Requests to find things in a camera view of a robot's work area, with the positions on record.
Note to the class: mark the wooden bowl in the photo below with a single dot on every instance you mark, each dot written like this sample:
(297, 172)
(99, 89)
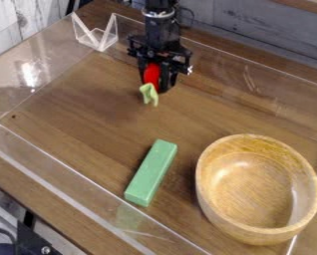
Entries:
(256, 188)

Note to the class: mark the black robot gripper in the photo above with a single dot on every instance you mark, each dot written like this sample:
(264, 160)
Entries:
(158, 46)

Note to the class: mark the clear acrylic tray wall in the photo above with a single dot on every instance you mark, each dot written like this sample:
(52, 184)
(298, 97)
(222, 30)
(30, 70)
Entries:
(76, 131)

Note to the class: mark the clear acrylic corner bracket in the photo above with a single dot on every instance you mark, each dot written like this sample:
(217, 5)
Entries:
(98, 38)

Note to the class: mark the black metal clamp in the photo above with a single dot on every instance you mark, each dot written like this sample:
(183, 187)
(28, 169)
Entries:
(30, 242)

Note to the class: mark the long green rectangular block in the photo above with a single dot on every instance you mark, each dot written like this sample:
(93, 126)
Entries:
(145, 184)

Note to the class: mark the red ball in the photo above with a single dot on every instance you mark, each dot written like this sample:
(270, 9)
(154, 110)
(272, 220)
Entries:
(151, 75)

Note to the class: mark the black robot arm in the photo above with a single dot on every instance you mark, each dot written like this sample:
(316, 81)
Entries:
(158, 6)

